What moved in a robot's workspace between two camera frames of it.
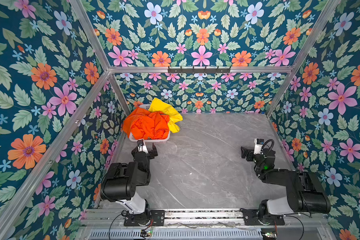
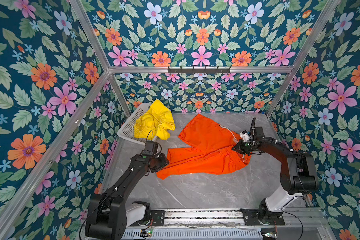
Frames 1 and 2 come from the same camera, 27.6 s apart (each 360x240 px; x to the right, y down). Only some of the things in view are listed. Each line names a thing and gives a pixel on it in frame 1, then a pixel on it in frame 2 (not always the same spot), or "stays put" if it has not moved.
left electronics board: (145, 233) stays put
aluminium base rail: (204, 219) stays put
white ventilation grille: (209, 234) stays put
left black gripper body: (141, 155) → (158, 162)
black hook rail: (199, 70) stays put
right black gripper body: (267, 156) → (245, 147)
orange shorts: (143, 124) → (209, 150)
